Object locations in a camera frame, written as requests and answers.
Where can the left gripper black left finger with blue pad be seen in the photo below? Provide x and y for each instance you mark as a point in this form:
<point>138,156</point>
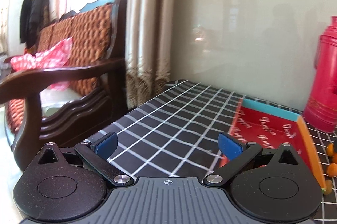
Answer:
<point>95,155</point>

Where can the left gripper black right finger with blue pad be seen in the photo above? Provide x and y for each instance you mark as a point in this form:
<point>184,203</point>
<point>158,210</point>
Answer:
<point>240,155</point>

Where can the red paper tray box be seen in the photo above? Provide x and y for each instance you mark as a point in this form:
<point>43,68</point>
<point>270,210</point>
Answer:
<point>270,126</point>

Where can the black white grid tablecloth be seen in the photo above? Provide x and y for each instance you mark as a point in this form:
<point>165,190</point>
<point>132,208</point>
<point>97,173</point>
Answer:
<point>172,135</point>

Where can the white seat cushion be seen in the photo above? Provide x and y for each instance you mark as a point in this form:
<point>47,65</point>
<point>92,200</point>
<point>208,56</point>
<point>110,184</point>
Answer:
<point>53,100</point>

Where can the red thermos jug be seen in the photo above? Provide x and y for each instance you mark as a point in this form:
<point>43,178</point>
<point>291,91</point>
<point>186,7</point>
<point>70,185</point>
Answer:
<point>320,110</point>

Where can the small orange tangerine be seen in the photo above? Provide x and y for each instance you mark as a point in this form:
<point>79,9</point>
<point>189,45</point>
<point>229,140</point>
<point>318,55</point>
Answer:
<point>332,170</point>

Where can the pink checkered plastic bag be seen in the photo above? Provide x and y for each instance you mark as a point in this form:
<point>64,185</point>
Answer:
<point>56,57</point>

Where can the orange woven sofa back cushion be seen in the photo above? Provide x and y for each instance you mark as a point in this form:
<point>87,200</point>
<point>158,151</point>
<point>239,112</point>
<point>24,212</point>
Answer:
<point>91,35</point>

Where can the black coat on stand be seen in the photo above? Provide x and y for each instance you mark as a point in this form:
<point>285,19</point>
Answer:
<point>35,15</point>

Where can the beige lace curtain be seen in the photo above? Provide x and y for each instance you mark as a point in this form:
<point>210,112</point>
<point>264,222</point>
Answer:
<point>147,49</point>

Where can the dark wooden sofa frame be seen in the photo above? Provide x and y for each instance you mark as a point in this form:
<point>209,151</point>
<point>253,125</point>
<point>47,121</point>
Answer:
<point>66,104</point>

